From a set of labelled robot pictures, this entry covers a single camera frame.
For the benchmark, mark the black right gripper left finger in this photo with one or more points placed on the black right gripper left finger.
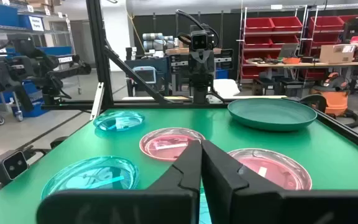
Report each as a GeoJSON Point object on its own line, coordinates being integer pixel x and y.
{"type": "Point", "coordinates": [154, 205]}

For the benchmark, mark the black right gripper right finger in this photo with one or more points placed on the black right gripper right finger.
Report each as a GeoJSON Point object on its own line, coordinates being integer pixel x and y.
{"type": "Point", "coordinates": [259, 205]}

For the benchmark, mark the clear pink plastic plate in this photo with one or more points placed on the clear pink plastic plate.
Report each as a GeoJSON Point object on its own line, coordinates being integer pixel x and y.
{"type": "Point", "coordinates": [166, 144]}
{"type": "Point", "coordinates": [275, 171]}

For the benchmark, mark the clear blue plastic plate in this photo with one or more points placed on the clear blue plastic plate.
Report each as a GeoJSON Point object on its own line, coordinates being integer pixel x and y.
{"type": "Point", "coordinates": [89, 174]}
{"type": "Point", "coordinates": [119, 121]}
{"type": "Point", "coordinates": [204, 208]}

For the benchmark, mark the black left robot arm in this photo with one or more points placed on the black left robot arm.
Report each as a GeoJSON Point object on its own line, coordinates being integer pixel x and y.
{"type": "Point", "coordinates": [200, 95]}

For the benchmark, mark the white plastic bag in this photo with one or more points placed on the white plastic bag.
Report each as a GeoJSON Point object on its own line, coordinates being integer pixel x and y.
{"type": "Point", "coordinates": [225, 87]}

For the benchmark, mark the teach pendant with screen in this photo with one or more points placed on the teach pendant with screen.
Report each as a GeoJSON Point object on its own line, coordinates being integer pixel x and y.
{"type": "Point", "coordinates": [145, 74]}

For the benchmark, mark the large green plastic plate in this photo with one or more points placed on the large green plastic plate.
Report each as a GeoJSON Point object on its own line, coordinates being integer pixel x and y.
{"type": "Point", "coordinates": [272, 115]}

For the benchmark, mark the grey laptop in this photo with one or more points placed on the grey laptop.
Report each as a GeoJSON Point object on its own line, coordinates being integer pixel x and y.
{"type": "Point", "coordinates": [288, 50]}

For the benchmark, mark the wooden workbench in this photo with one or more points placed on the wooden workbench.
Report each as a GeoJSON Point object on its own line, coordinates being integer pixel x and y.
{"type": "Point", "coordinates": [322, 64]}

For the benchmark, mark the orange shop vacuum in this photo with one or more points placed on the orange shop vacuum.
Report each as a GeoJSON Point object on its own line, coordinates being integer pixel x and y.
{"type": "Point", "coordinates": [334, 99]}

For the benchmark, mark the cardboard box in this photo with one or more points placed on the cardboard box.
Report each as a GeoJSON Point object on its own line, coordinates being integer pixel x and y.
{"type": "Point", "coordinates": [337, 53]}

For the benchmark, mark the blue plastic storage bin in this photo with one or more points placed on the blue plastic storage bin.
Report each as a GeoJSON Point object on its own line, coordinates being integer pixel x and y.
{"type": "Point", "coordinates": [2, 14]}
{"type": "Point", "coordinates": [30, 23]}

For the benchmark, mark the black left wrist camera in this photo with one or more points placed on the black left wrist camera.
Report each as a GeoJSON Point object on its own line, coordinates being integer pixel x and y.
{"type": "Point", "coordinates": [199, 41]}

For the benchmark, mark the black aluminium table frame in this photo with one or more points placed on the black aluminium table frame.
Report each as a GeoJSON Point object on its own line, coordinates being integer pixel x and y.
{"type": "Point", "coordinates": [99, 62]}

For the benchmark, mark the silver frame bracket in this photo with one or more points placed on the silver frame bracket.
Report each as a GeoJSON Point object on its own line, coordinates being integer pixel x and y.
{"type": "Point", "coordinates": [97, 101]}

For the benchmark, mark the black table-level camera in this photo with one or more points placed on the black table-level camera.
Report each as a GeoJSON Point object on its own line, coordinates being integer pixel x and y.
{"type": "Point", "coordinates": [9, 165]}

